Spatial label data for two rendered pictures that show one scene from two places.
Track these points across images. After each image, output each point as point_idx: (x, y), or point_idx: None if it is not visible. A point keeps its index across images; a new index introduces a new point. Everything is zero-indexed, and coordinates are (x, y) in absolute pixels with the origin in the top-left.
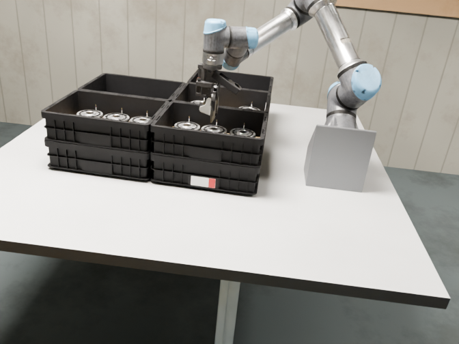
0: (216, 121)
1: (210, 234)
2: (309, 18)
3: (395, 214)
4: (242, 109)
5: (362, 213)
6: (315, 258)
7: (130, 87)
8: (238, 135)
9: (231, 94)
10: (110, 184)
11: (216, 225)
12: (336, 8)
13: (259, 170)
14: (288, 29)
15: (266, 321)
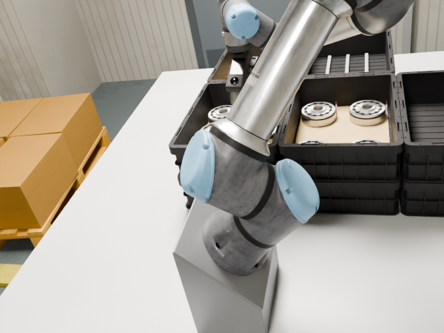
0: None
1: (121, 185)
2: (366, 17)
3: None
4: (281, 125)
5: (133, 318)
6: (61, 256)
7: (386, 54)
8: (180, 130)
9: (393, 117)
10: None
11: (135, 187)
12: (304, 7)
13: (180, 183)
14: (345, 30)
15: None
